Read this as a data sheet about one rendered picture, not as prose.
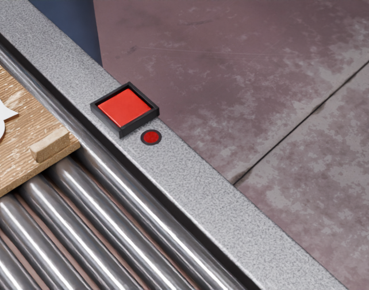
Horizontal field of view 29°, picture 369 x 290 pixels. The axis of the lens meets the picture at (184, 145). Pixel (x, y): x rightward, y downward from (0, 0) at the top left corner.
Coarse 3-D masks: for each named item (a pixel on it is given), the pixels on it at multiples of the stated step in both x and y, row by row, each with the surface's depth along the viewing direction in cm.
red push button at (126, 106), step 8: (120, 96) 111; (128, 96) 111; (136, 96) 111; (104, 104) 110; (112, 104) 110; (120, 104) 110; (128, 104) 110; (136, 104) 110; (144, 104) 110; (104, 112) 109; (112, 112) 109; (120, 112) 109; (128, 112) 109; (136, 112) 108; (144, 112) 108; (112, 120) 108; (120, 120) 107; (128, 120) 107
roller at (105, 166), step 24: (0, 48) 120; (24, 72) 116; (48, 96) 113; (72, 120) 109; (96, 144) 106; (96, 168) 104; (120, 168) 103; (120, 192) 101; (144, 192) 100; (144, 216) 98; (168, 216) 97; (168, 240) 95; (192, 240) 95; (192, 264) 93; (216, 264) 92; (216, 288) 90; (240, 288) 90
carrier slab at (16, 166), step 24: (0, 72) 114; (0, 96) 110; (24, 96) 110; (24, 120) 107; (48, 120) 107; (0, 144) 104; (24, 144) 104; (72, 144) 104; (0, 168) 101; (24, 168) 101; (0, 192) 99
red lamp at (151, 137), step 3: (147, 132) 108; (150, 132) 108; (153, 132) 108; (144, 135) 107; (147, 135) 107; (150, 135) 107; (153, 135) 107; (156, 135) 107; (144, 138) 107; (147, 138) 107; (150, 138) 107; (153, 138) 107; (156, 138) 107; (147, 141) 106; (150, 141) 106; (153, 141) 106
